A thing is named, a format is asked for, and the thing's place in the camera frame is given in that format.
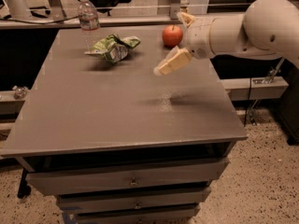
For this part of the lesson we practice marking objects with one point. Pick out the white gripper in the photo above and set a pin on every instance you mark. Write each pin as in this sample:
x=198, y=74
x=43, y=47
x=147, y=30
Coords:
x=200, y=36

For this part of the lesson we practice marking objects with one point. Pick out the green jalapeno chip bag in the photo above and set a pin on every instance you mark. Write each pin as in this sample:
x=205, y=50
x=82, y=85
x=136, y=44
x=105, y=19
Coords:
x=112, y=48

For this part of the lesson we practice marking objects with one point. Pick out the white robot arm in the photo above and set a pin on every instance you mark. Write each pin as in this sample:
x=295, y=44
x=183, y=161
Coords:
x=268, y=30

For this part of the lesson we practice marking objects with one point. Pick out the clear plastic water bottle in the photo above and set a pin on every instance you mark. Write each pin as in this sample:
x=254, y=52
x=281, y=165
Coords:
x=89, y=22

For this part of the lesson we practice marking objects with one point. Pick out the red apple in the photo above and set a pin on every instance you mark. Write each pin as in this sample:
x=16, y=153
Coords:
x=172, y=35

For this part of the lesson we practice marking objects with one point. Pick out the grey drawer cabinet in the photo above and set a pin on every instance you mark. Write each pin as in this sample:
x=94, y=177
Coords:
x=85, y=113

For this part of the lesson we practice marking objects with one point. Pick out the top grey drawer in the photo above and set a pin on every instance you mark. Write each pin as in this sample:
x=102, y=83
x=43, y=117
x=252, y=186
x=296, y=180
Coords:
x=128, y=177

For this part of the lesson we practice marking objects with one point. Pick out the grey drawer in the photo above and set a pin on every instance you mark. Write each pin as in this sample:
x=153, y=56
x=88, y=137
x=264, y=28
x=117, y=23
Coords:
x=133, y=200
x=128, y=177
x=139, y=216

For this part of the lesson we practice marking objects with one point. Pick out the crumpled clear plastic piece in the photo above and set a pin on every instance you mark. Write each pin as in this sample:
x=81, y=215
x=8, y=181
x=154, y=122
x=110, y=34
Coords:
x=20, y=92

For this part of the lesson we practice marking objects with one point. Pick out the bottom grey drawer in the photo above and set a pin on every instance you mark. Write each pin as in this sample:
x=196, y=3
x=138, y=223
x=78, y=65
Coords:
x=139, y=216

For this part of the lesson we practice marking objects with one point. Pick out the middle grey drawer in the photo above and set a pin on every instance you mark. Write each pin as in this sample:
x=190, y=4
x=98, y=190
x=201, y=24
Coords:
x=133, y=200

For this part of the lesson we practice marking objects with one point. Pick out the grey metal rail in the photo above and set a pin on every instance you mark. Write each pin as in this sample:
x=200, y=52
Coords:
x=70, y=23

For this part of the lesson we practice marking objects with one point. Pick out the white pipe post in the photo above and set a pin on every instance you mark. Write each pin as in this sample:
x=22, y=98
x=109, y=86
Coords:
x=18, y=9

